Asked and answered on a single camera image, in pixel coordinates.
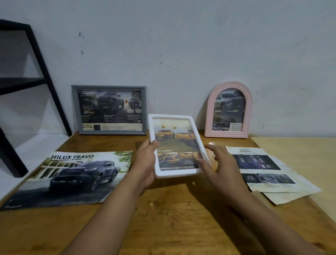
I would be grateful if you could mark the person's right hand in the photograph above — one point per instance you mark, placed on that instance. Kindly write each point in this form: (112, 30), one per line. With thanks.
(225, 173)

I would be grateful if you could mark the person's left hand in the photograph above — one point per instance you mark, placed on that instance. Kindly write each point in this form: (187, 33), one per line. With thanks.
(143, 165)

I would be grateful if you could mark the person's left thumb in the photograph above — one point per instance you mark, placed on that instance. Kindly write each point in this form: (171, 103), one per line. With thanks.
(154, 144)

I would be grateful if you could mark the person's right thumb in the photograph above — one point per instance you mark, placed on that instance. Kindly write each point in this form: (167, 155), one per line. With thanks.
(205, 166)

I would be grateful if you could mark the white picture frame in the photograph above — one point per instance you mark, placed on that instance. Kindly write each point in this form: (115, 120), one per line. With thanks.
(174, 147)

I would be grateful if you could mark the person's right forearm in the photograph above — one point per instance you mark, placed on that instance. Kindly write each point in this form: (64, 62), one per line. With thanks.
(262, 226)

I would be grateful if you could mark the person's left forearm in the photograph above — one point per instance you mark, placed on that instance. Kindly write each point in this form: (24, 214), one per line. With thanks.
(105, 218)

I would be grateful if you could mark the printed white paper sheet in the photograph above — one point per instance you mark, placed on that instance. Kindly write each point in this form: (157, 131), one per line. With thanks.
(265, 170)

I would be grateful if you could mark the plain white paper sheet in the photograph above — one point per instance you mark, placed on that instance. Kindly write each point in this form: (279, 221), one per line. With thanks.
(284, 198)

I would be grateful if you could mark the pickup truck brochure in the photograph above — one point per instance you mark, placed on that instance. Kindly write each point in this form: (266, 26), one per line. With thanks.
(73, 176)

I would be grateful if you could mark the black metal shelf rack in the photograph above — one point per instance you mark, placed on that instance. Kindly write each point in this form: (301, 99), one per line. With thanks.
(39, 81)

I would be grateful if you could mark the grey picture frame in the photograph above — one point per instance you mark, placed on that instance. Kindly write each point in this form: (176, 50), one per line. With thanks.
(110, 110)

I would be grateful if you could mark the pink arched picture frame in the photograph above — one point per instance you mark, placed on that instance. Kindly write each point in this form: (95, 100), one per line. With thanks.
(229, 110)

